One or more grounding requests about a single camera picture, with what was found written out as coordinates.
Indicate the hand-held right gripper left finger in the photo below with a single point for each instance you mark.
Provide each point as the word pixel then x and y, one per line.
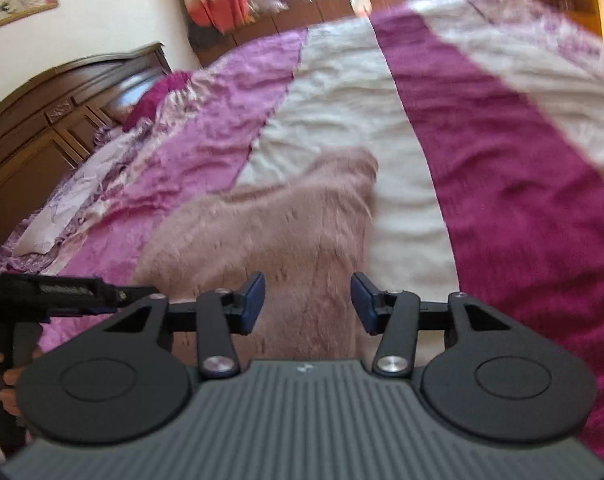
pixel 254 300

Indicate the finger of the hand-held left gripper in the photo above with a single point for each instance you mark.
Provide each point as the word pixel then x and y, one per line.
pixel 137 294

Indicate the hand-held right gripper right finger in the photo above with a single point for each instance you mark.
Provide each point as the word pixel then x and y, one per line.
pixel 362 305

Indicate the pink knit sweater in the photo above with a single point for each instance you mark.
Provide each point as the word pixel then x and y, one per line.
pixel 292 220

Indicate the person's left hand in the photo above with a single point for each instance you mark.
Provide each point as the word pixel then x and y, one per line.
pixel 7 400

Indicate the lilac lace-trimmed pillow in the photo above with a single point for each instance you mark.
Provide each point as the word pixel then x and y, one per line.
pixel 82 190

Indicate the dark wooden headboard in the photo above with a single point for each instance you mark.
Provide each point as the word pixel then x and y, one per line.
pixel 32 125

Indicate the magenta floral bedspread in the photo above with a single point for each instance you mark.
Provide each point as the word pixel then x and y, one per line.
pixel 482 160

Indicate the dark bag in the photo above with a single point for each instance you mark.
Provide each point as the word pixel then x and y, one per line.
pixel 207 37

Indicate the small white object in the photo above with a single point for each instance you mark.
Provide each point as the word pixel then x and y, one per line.
pixel 273 5

